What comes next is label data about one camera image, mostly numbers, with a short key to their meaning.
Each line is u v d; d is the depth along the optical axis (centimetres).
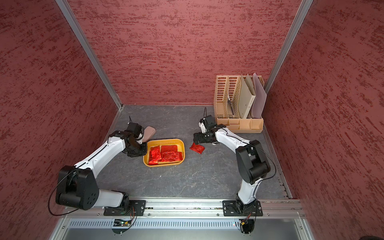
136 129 71
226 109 118
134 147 71
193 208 76
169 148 94
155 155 90
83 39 82
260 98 91
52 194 67
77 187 42
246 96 92
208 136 69
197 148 95
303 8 71
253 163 48
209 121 75
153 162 87
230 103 106
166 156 89
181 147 94
